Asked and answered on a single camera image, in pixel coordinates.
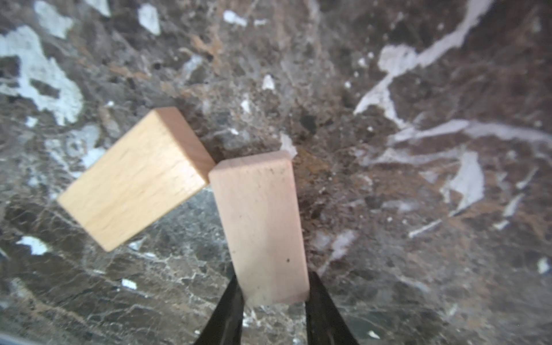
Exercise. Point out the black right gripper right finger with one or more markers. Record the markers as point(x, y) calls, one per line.
point(324, 323)

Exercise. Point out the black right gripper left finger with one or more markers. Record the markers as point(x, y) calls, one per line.
point(226, 322)

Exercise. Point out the natural wooden block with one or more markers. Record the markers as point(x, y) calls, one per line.
point(258, 206)
point(156, 166)

